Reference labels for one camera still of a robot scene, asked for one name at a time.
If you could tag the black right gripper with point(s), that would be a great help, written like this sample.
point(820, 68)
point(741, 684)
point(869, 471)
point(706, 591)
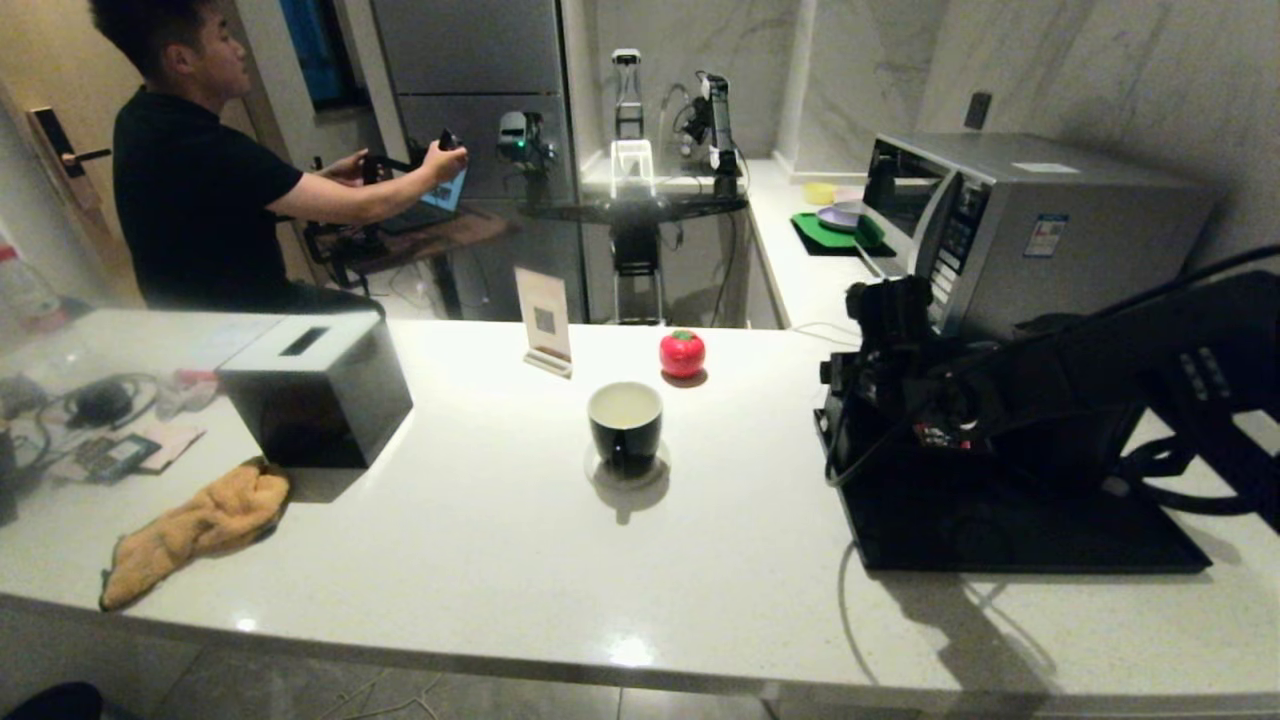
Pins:
point(890, 395)

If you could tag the black electric kettle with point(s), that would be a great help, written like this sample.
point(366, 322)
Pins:
point(1080, 450)

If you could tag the grey upright robot arm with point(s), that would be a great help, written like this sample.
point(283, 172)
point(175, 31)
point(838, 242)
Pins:
point(628, 95)

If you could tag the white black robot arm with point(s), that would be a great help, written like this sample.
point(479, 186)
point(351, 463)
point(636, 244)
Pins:
point(718, 120)

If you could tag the teal card packet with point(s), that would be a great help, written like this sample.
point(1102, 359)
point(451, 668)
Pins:
point(120, 455)

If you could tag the person's right hand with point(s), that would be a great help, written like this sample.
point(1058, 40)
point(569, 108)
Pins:
point(445, 160)

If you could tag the person's left hand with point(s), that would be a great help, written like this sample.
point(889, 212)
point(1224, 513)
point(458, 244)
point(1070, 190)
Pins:
point(352, 168)

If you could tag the red coffee sachet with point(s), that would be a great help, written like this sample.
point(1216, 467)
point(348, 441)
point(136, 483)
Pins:
point(935, 437)

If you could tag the black compartment organizer box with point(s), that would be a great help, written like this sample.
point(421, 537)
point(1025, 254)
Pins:
point(870, 462)

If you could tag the green mat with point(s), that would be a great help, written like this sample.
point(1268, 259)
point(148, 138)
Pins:
point(820, 233)

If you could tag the purple bowl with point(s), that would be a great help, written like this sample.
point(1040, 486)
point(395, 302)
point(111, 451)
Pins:
point(840, 216)

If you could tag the black serving tray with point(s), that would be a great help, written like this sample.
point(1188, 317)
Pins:
point(1000, 545)

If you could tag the red tomato shaped timer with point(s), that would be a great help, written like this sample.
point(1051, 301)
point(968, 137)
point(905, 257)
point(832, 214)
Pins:
point(682, 353)

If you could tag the yellow bowl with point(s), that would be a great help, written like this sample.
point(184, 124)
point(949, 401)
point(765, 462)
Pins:
point(820, 193)

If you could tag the silver microwave oven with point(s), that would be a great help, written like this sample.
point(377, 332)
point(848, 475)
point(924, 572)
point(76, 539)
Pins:
point(1080, 220)

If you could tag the black mug white inside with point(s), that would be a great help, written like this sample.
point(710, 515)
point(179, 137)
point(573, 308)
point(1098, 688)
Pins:
point(625, 432)

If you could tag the black robot torso column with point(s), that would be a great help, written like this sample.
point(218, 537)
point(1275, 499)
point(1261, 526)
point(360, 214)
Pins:
point(637, 262)

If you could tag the black round platform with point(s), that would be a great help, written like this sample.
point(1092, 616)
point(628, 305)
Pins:
point(640, 208)

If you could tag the QR code sign card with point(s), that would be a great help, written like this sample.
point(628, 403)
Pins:
point(543, 316)

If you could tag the chrome kitchen faucet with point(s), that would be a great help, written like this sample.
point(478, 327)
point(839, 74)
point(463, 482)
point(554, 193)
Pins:
point(668, 110)

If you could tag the brown wooden desk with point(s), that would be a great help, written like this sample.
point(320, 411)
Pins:
point(450, 238)

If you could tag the open laptop blue screen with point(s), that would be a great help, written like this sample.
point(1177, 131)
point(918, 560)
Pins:
point(452, 192)

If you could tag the stainless steel refrigerator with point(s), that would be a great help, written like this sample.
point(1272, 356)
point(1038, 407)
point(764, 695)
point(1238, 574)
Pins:
point(470, 50)

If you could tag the black glossy tissue box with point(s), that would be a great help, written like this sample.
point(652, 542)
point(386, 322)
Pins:
point(320, 392)

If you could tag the printed white paper sheet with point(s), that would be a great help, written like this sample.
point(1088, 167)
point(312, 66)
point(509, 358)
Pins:
point(230, 340)

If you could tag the pink paper envelope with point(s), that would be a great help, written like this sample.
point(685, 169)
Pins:
point(180, 440)

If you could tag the orange terry cloth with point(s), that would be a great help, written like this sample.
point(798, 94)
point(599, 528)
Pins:
point(190, 530)

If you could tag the person in black shirt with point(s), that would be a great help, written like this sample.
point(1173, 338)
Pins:
point(190, 200)

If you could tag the black electronic door lock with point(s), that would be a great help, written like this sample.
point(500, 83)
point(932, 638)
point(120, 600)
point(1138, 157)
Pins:
point(60, 150)

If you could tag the clear plastic bottle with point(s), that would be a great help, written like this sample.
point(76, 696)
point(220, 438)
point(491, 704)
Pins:
point(25, 290)

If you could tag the black rounded object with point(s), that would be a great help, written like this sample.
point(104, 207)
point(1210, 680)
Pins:
point(50, 702)

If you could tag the dark wall outlet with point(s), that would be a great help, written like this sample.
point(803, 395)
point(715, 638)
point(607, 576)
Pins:
point(978, 110)

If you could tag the glowing white frame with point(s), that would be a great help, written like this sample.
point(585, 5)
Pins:
point(633, 147)

